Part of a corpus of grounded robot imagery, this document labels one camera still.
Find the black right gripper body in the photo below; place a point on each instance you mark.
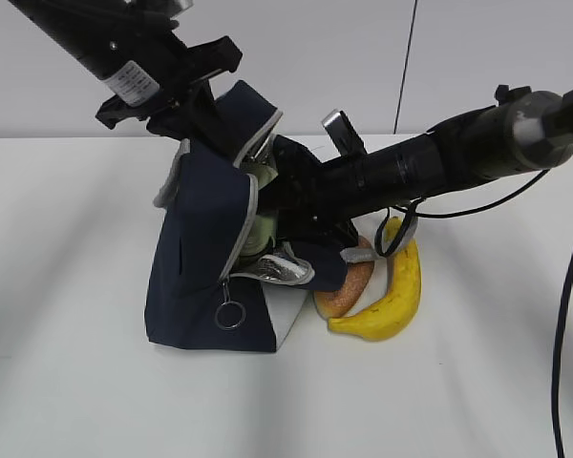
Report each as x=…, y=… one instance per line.
x=294, y=197

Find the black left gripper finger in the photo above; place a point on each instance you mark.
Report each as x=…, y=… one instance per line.
x=176, y=123
x=206, y=122

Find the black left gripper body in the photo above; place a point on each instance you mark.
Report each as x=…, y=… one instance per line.
x=149, y=73

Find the green lidded glass container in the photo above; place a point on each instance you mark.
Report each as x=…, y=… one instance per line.
x=263, y=230

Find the brown bread roll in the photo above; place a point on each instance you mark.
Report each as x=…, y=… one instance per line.
x=338, y=303

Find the yellow banana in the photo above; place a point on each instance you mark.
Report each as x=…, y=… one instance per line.
x=389, y=315

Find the navy blue lunch bag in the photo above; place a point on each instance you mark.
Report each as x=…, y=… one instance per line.
x=202, y=293

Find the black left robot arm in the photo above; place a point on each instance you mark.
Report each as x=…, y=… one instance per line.
x=74, y=25

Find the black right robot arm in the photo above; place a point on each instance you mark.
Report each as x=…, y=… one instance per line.
x=524, y=132

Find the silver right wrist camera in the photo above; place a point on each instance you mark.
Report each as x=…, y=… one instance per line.
x=343, y=135

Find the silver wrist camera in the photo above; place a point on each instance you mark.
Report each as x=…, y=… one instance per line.
x=160, y=13
x=343, y=135

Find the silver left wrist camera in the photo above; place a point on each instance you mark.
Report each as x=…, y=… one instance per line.
x=160, y=13

